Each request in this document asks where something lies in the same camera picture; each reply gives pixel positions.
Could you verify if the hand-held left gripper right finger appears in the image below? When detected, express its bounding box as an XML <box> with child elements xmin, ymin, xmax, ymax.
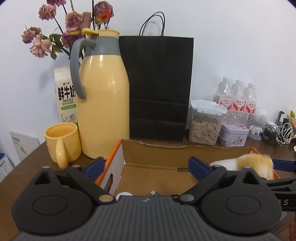
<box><xmin>179</xmin><ymin>156</ymin><xmax>267</xmax><ymax>206</ymax></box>

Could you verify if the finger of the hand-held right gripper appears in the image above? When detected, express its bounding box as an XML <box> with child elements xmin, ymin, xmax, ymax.
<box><xmin>262</xmin><ymin>175</ymin><xmax>296</xmax><ymax>189</ymax></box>
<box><xmin>272</xmin><ymin>159</ymin><xmax>296</xmax><ymax>172</ymax></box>

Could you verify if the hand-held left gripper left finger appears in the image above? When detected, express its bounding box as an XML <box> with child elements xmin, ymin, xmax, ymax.
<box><xmin>34</xmin><ymin>156</ymin><xmax>115</xmax><ymax>205</ymax></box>

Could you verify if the white and yellow plush toy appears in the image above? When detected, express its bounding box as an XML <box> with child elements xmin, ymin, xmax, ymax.
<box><xmin>209</xmin><ymin>154</ymin><xmax>276</xmax><ymax>180</ymax></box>

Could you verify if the red cardboard box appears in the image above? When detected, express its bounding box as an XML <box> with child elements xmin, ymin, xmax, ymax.
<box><xmin>94</xmin><ymin>138</ymin><xmax>279</xmax><ymax>201</ymax></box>

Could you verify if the yellow mug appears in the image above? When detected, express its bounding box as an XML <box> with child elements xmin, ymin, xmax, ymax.
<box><xmin>44</xmin><ymin>123</ymin><xmax>82</xmax><ymax>169</ymax></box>

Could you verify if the clear seed container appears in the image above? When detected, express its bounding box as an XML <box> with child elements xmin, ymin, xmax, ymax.
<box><xmin>188</xmin><ymin>99</ymin><xmax>227</xmax><ymax>146</ymax></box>

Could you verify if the printed tin box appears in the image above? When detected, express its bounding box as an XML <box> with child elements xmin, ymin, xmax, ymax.
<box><xmin>218</xmin><ymin>123</ymin><xmax>250</xmax><ymax>147</ymax></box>

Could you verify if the white robot toy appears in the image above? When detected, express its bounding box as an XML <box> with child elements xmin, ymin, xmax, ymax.
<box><xmin>249</xmin><ymin>108</ymin><xmax>268</xmax><ymax>141</ymax></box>

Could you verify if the yellow thermos jug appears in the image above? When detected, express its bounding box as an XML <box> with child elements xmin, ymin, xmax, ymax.
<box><xmin>70</xmin><ymin>28</ymin><xmax>130</xmax><ymax>159</ymax></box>

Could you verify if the red label water bottle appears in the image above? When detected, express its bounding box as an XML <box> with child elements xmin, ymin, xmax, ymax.
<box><xmin>231</xmin><ymin>79</ymin><xmax>246</xmax><ymax>122</ymax></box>
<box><xmin>214</xmin><ymin>77</ymin><xmax>233</xmax><ymax>112</ymax></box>
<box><xmin>243</xmin><ymin>83</ymin><xmax>258</xmax><ymax>127</ymax></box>

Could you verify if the white printed board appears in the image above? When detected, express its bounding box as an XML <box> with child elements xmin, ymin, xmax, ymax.
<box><xmin>9</xmin><ymin>130</ymin><xmax>40</xmax><ymax>163</ymax></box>

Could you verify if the white milk carton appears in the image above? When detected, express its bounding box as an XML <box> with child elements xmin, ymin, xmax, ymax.
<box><xmin>54</xmin><ymin>66</ymin><xmax>79</xmax><ymax>126</ymax></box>

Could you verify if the printed white packet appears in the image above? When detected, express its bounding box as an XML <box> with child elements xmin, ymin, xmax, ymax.
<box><xmin>0</xmin><ymin>138</ymin><xmax>15</xmax><ymax>182</ymax></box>

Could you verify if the black paper bag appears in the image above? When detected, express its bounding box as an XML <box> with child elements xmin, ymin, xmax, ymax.
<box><xmin>118</xmin><ymin>11</ymin><xmax>194</xmax><ymax>142</ymax></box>

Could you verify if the dried pink rose bouquet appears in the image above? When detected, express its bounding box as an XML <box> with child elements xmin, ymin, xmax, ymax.
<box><xmin>21</xmin><ymin>0</ymin><xmax>114</xmax><ymax>61</ymax></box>

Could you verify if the white cable tangle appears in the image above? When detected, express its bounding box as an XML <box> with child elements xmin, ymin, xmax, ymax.
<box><xmin>276</xmin><ymin>122</ymin><xmax>295</xmax><ymax>145</ymax></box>

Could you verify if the black cable tangle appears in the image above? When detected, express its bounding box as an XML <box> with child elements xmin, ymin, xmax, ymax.
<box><xmin>262</xmin><ymin>125</ymin><xmax>282</xmax><ymax>146</ymax></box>

